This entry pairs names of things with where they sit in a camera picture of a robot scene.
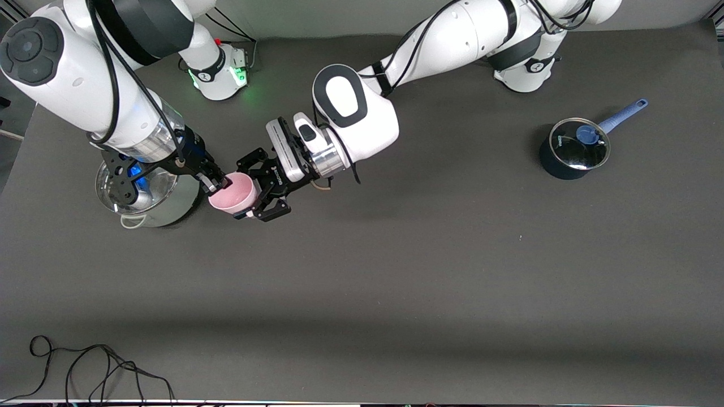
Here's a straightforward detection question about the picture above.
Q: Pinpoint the pink plastic cup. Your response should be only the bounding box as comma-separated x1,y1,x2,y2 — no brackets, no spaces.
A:
208,172,261,219

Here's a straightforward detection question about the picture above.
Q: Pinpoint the grey-green cooking pot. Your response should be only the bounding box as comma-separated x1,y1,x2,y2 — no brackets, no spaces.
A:
95,158,202,230

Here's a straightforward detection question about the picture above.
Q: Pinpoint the glass lid with grey knob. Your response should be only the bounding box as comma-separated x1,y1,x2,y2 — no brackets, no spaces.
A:
95,161,177,216

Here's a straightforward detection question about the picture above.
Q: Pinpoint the dark grey table cover sheet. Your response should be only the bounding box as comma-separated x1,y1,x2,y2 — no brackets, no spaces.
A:
0,20,724,404

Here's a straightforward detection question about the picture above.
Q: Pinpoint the dark blue saucepan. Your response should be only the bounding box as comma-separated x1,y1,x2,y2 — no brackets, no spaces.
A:
538,98,649,181

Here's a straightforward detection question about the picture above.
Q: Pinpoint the glass lid with blue knob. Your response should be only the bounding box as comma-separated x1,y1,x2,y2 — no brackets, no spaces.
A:
549,118,611,171

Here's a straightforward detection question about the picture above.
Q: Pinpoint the thin black loose cable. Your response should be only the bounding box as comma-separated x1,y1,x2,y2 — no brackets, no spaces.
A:
0,335,176,404

